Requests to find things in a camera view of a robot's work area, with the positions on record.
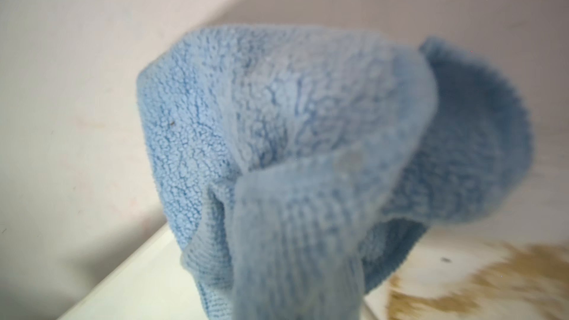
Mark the light blue cloth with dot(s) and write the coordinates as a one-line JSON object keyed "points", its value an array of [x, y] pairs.
{"points": [[297, 166]]}

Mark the white drawing tablet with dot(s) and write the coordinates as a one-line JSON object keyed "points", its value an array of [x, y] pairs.
{"points": [[150, 284]]}

